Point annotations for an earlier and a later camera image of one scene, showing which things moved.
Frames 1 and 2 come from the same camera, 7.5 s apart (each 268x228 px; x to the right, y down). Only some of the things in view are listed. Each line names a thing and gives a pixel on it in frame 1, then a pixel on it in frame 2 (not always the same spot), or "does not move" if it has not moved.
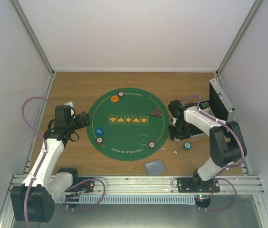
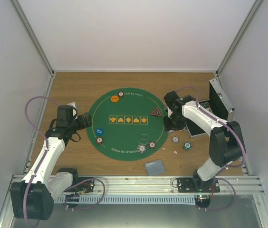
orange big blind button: [114, 99] does not move
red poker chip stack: [151, 145] does not move
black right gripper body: [181, 130] -> [176, 122]
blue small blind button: [99, 131] does not move
